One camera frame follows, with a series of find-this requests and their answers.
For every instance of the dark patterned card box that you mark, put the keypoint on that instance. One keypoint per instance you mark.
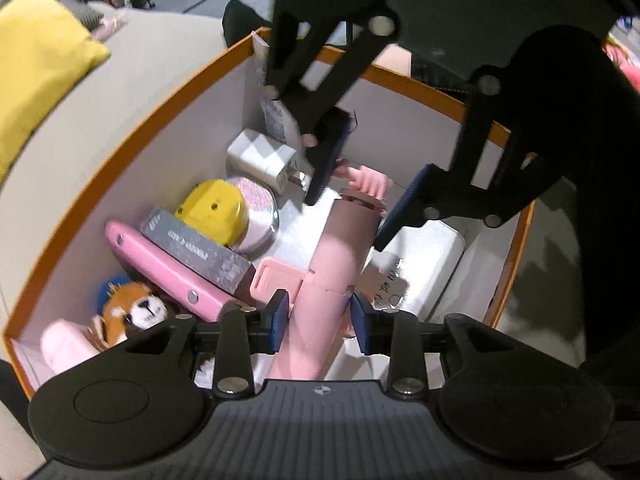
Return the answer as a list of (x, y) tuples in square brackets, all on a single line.
[(200, 250)]

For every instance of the houndstooth cushion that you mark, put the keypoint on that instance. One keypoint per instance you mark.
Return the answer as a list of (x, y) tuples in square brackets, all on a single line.
[(75, 10)]

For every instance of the pink case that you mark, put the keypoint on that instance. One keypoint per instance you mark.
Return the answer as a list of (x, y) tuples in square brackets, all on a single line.
[(155, 265)]

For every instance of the beige sofa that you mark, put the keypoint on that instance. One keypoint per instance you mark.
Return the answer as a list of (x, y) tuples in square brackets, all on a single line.
[(150, 50)]

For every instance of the small white patterned packet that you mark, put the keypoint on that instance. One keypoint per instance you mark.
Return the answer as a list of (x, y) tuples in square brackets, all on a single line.
[(274, 117)]

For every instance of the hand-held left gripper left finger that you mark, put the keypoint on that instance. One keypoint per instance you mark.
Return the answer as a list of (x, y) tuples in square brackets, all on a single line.
[(280, 320)]

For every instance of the white box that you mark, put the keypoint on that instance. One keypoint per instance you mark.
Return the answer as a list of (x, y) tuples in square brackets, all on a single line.
[(425, 260)]

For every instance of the pink plush pouch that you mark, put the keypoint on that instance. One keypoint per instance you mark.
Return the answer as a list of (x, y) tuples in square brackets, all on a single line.
[(65, 345)]

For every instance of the round floral compact mirror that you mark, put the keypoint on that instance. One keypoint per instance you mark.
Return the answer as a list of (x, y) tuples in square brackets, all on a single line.
[(257, 210)]

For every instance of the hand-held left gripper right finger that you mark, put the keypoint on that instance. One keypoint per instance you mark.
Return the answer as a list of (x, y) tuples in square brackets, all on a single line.
[(361, 325)]

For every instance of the orange cardboard box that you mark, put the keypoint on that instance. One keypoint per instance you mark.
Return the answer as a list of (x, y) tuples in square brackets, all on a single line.
[(150, 170)]

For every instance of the yellow tape measure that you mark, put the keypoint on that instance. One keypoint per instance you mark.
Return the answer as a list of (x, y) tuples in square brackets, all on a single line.
[(210, 205)]

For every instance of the white charger plug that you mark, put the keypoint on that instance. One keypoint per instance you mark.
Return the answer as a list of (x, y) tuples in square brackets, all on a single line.
[(260, 157)]

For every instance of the pink cloth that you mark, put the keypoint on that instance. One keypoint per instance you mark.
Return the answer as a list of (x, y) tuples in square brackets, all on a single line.
[(107, 27)]

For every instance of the pink handheld fan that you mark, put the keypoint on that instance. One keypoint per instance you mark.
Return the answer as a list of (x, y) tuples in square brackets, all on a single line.
[(330, 260)]

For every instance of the yellow cushion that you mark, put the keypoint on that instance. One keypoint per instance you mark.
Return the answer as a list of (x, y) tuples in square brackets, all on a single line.
[(40, 60)]

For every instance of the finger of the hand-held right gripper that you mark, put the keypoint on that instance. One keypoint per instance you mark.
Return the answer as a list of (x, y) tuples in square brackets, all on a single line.
[(405, 205), (327, 155)]

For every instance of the plush dog toy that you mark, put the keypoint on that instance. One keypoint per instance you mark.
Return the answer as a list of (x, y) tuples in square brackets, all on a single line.
[(135, 310)]

